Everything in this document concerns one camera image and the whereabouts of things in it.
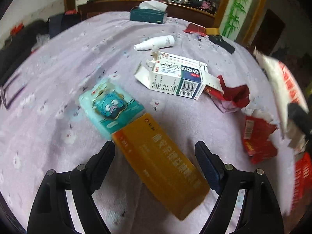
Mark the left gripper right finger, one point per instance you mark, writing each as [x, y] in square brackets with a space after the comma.
[260, 211]

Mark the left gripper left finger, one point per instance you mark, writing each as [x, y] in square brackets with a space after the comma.
[50, 211]

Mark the torn red cardboard box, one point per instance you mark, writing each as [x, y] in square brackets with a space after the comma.
[256, 136]

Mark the red paper bag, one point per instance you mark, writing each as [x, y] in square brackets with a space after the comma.
[232, 99]

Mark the orange cardboard box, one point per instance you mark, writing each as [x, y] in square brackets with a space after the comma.
[161, 166]

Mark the teal cartoon tissue pack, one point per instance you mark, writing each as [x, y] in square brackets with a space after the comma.
[109, 107]

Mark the white blue medicine box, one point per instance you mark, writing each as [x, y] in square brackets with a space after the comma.
[176, 75]

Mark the white spray bottle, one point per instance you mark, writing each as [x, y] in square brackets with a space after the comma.
[159, 42]

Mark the red plastic mesh basket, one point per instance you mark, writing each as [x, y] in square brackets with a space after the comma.
[302, 178]

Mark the floral purple tablecloth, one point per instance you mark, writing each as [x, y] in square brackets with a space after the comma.
[45, 127]

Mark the black flat device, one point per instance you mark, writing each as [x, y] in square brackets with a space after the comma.
[218, 40]

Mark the red envelope packet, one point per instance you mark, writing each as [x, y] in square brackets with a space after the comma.
[195, 29]

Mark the black sofa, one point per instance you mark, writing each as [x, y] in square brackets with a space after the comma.
[19, 46]

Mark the dark green tissue box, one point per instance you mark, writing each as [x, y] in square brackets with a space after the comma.
[150, 12]

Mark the wooden sideboard cabinet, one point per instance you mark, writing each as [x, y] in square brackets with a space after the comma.
[173, 10]

